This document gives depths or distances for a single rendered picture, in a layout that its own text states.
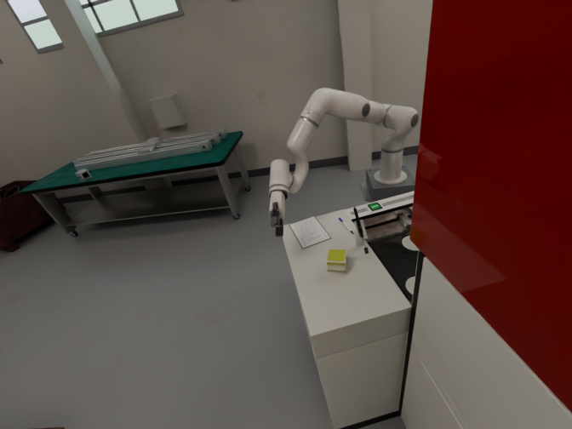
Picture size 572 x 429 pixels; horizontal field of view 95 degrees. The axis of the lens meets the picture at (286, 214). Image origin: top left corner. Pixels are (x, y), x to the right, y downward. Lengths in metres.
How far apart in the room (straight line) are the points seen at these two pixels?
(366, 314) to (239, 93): 3.40
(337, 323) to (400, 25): 3.43
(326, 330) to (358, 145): 3.09
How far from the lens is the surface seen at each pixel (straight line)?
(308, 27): 3.73
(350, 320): 0.96
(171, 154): 3.47
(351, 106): 1.21
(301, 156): 1.14
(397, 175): 1.71
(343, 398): 1.44
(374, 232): 1.39
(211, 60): 3.95
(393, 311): 0.99
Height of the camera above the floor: 1.77
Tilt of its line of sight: 34 degrees down
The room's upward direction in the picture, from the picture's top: 13 degrees counter-clockwise
